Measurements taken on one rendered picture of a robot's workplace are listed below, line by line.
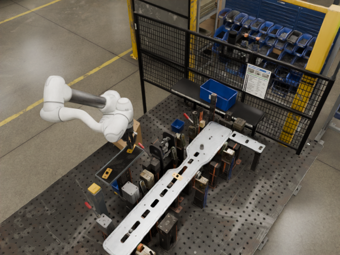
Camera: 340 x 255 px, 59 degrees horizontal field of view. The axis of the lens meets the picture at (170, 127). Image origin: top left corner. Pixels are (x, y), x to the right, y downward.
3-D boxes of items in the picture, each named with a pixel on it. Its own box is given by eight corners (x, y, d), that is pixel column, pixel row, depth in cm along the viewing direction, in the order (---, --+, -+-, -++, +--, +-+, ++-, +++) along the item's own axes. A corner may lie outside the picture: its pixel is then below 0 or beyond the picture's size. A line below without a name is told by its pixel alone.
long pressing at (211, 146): (125, 267, 179) (125, 266, 178) (98, 245, 189) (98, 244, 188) (234, 131, 256) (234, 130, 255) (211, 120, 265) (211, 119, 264)
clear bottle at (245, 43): (244, 58, 255) (248, 37, 240) (237, 55, 257) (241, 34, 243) (247, 54, 258) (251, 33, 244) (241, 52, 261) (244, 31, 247)
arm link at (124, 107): (120, 111, 197) (114, 125, 188) (117, 93, 186) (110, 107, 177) (136, 114, 195) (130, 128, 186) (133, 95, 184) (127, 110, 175)
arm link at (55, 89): (110, 117, 273) (111, 93, 275) (124, 116, 265) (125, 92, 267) (37, 104, 206) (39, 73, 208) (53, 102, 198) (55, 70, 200)
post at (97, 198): (105, 226, 228) (94, 196, 196) (98, 221, 231) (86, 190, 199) (112, 219, 232) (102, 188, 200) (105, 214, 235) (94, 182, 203)
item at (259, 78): (264, 100, 260) (272, 71, 237) (241, 90, 269) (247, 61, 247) (265, 99, 261) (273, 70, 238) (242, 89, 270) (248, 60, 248)
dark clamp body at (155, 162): (158, 197, 246) (156, 169, 218) (145, 188, 251) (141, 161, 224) (166, 187, 251) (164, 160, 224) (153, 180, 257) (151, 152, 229)
